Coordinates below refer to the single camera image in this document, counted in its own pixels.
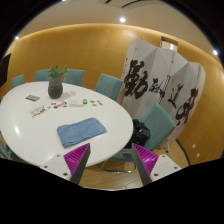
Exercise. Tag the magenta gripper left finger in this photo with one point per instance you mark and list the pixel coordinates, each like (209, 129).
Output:
(69, 166)

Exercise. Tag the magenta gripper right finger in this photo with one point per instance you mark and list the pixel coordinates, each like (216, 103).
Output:
(152, 167)

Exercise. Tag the blue towel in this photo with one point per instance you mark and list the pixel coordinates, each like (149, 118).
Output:
(81, 131)

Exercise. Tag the black bag on chair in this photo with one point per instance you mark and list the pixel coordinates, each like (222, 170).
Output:
(141, 134)

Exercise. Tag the teal chair near screen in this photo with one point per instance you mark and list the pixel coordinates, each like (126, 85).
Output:
(160, 124)

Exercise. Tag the green small object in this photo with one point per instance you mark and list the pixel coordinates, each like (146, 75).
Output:
(85, 101)

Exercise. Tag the colourful stickers sheet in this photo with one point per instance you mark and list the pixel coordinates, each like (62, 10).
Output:
(38, 111)

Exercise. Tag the white oval table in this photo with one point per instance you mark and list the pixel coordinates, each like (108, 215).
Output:
(35, 140)

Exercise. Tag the dark grey plant vase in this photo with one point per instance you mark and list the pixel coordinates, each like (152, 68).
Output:
(55, 87)

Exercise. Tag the grey card on table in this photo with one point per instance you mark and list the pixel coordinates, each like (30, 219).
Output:
(32, 98)

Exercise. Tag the teal chair behind table right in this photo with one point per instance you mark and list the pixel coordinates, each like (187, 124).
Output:
(108, 86)

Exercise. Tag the teal chair behind vase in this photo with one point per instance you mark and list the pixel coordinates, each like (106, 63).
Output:
(75, 77)

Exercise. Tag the white calligraphy folding screen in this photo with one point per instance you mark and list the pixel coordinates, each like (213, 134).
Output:
(157, 75)

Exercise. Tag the green potted plant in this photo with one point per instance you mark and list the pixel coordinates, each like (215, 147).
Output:
(56, 71)

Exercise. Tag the teal chair back left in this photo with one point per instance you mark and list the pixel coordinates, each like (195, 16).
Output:
(41, 75)

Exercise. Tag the teal chair far left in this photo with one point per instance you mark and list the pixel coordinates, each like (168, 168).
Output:
(16, 81)

